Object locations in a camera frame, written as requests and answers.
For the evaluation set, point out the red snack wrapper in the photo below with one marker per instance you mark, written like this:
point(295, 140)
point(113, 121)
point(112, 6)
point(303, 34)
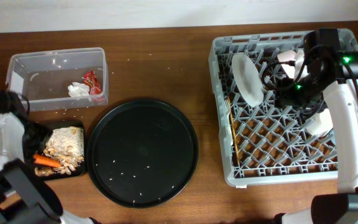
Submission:
point(92, 82)

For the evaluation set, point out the brown walnut piece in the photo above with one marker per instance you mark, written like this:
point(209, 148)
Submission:
point(44, 171)

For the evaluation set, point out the rice and peanut scraps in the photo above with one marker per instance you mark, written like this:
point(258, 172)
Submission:
point(67, 146)

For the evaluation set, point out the white tissue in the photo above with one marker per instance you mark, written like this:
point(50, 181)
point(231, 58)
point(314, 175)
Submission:
point(78, 89)

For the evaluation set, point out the grey plate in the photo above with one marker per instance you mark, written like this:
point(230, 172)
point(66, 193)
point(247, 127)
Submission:
point(246, 77)

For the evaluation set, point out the grey dishwasher rack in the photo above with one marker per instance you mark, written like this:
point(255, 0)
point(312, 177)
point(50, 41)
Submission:
point(273, 143)

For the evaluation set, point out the orange carrot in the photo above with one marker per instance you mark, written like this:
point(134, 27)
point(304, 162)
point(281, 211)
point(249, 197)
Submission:
point(46, 161)

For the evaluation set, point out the round black tray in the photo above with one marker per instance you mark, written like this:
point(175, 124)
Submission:
point(142, 153)

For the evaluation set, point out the small white bowl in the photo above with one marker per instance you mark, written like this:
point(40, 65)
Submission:
point(320, 123)

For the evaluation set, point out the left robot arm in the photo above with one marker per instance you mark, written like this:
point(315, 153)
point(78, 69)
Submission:
point(25, 198)

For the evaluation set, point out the wooden chopstick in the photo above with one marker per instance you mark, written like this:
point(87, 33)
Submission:
point(233, 131)

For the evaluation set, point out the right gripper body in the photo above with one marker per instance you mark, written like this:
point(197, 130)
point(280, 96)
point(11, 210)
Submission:
point(298, 95)

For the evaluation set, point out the black rectangular tray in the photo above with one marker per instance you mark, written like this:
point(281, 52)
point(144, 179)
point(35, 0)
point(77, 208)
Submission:
point(55, 125)

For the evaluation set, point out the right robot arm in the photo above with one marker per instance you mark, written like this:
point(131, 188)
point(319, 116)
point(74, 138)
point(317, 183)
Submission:
point(333, 78)

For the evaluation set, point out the clear plastic bin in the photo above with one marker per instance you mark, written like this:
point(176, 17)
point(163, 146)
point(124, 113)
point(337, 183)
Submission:
point(44, 77)

